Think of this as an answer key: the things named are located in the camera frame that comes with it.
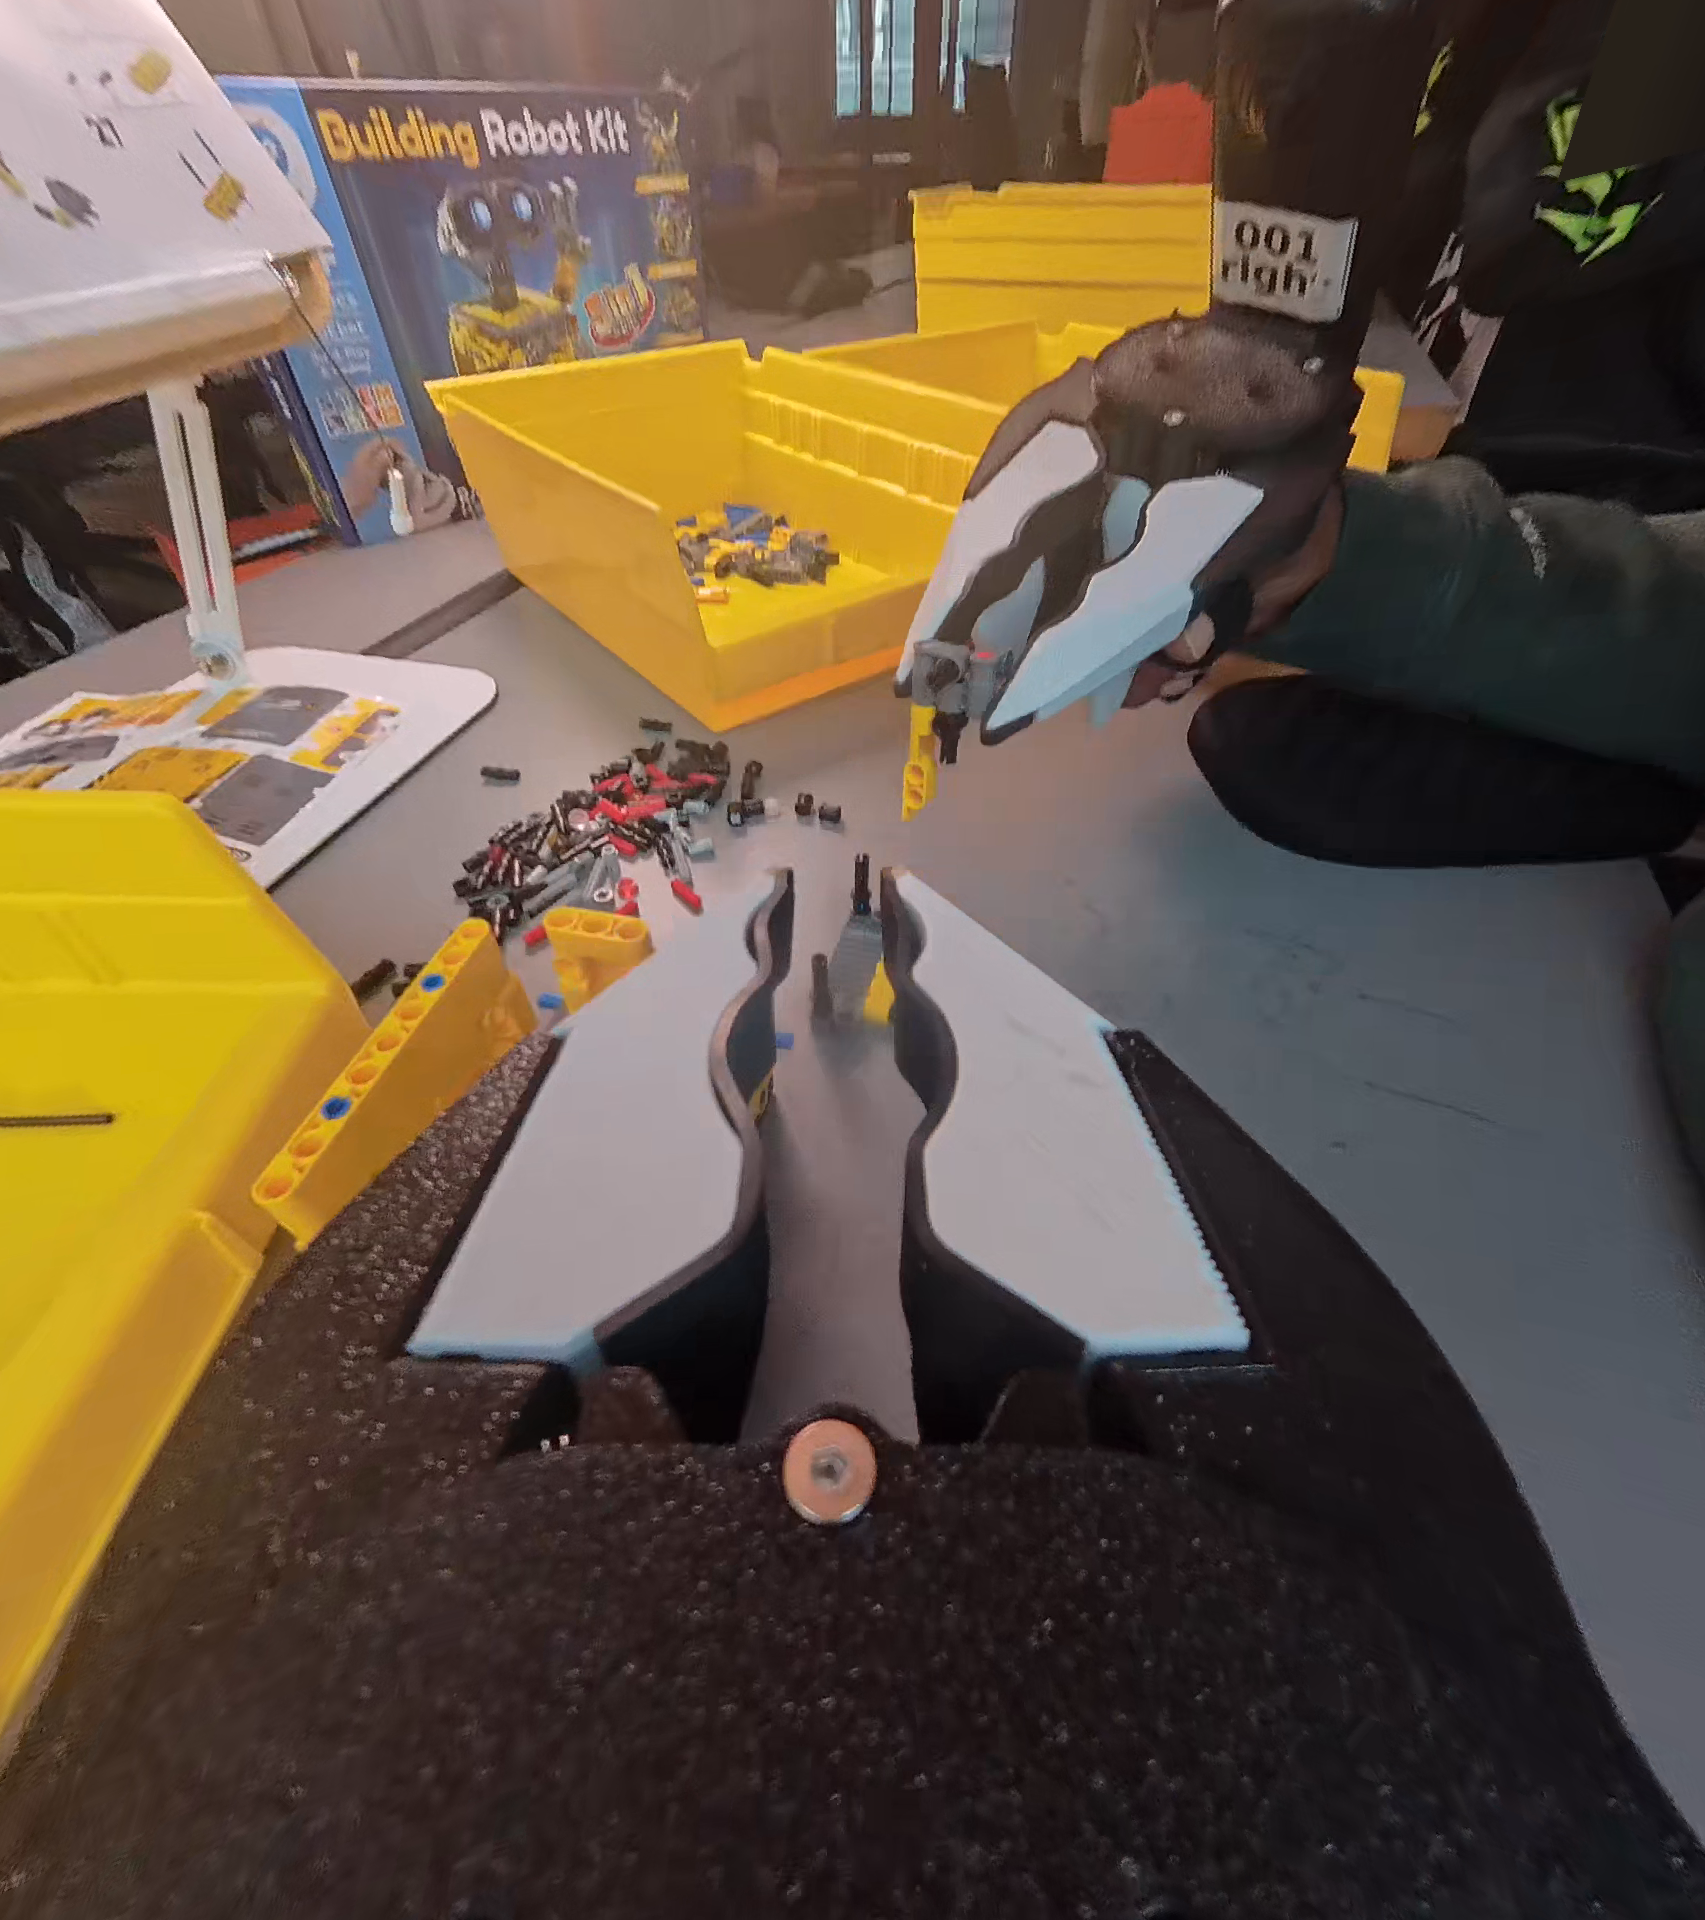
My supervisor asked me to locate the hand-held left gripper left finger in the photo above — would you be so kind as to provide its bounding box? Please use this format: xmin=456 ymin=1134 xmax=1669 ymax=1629
xmin=406 ymin=866 xmax=798 ymax=1398

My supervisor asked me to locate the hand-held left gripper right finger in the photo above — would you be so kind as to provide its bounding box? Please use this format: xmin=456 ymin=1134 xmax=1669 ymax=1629
xmin=876 ymin=866 xmax=1252 ymax=1398

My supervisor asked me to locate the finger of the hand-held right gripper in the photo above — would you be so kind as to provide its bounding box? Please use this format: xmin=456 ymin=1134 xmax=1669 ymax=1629
xmin=974 ymin=472 xmax=1270 ymax=749
xmin=891 ymin=420 xmax=1113 ymax=704

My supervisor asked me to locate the yellow grey lego arm assembly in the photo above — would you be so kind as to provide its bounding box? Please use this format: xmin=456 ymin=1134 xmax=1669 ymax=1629
xmin=896 ymin=636 xmax=1019 ymax=825

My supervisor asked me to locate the heap of lego parts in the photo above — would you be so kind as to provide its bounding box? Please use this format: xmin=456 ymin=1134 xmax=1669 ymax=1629
xmin=672 ymin=503 xmax=843 ymax=602

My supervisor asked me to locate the yellow black lego robot build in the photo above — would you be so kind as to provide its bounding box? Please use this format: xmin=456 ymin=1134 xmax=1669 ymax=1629
xmin=249 ymin=905 xmax=658 ymax=1250

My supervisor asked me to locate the grey grille yellow lego subassembly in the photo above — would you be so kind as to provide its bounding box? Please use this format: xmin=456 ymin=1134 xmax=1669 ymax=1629
xmin=807 ymin=852 xmax=896 ymax=1038

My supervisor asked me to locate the pile of small lego pins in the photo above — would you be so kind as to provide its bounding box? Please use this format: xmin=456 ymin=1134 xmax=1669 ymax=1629
xmin=451 ymin=717 xmax=779 ymax=940

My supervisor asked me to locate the person's right hand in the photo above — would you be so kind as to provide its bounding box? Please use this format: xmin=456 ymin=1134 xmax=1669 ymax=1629
xmin=1123 ymin=483 xmax=1349 ymax=709

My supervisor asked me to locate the red orange container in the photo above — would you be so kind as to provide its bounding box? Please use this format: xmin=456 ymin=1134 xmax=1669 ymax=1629
xmin=1104 ymin=83 xmax=1217 ymax=191

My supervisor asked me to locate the paned window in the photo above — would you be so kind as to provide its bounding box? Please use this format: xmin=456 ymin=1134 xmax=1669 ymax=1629
xmin=835 ymin=0 xmax=1019 ymax=122

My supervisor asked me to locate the blue robot kit box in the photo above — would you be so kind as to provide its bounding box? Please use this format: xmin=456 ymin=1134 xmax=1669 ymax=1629
xmin=296 ymin=74 xmax=710 ymax=384

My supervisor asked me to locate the blue toy box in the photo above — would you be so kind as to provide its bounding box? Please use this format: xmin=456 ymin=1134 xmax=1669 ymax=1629
xmin=214 ymin=78 xmax=476 ymax=550

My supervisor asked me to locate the white metal rod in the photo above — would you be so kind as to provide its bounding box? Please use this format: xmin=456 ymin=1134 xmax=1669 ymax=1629
xmin=145 ymin=382 xmax=257 ymax=692

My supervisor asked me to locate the white plastic fixture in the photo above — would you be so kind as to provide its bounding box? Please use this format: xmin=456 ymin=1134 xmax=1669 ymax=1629
xmin=0 ymin=246 xmax=338 ymax=471

